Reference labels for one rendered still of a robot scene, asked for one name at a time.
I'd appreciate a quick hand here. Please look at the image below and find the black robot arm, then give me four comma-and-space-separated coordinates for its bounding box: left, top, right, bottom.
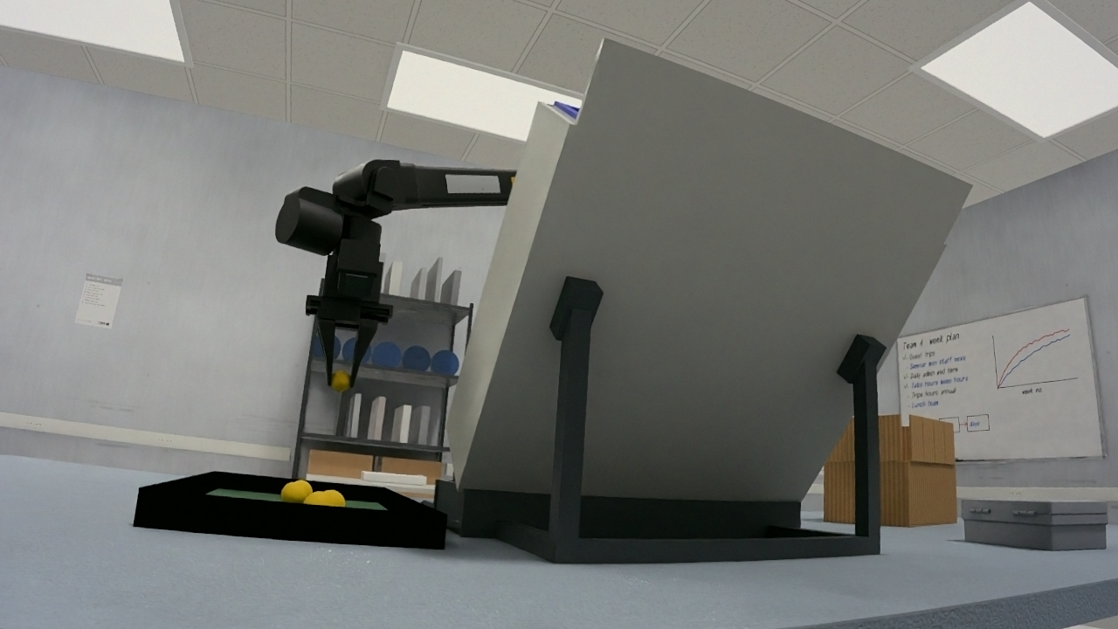
275, 159, 517, 303

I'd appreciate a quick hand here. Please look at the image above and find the grey hinged case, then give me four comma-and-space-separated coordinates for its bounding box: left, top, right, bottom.
961, 498, 1108, 551

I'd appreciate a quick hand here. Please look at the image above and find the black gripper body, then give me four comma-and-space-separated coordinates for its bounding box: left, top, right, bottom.
306, 294, 394, 332

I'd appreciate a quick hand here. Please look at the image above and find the blue square frame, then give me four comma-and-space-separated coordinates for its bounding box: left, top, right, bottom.
555, 101, 579, 120

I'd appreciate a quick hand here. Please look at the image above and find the brown cardboard box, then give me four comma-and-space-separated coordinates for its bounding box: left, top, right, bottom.
824, 414, 957, 528

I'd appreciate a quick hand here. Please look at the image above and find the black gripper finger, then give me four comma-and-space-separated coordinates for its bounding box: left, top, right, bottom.
349, 323, 377, 389
318, 320, 335, 385

